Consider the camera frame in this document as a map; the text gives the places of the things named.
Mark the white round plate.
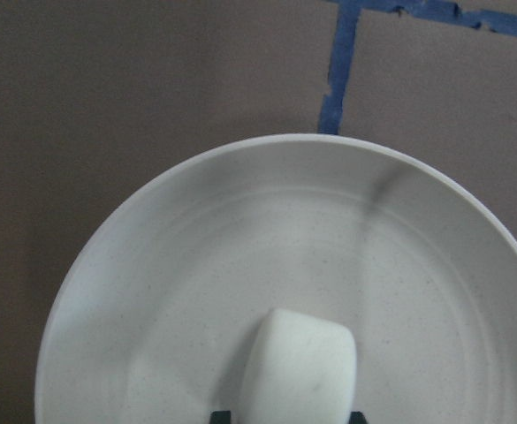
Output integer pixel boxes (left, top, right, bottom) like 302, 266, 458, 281
34, 134, 517, 423

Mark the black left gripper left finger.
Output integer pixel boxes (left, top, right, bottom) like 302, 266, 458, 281
209, 410, 232, 424

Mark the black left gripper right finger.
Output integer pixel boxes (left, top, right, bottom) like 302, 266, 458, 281
348, 411, 368, 424

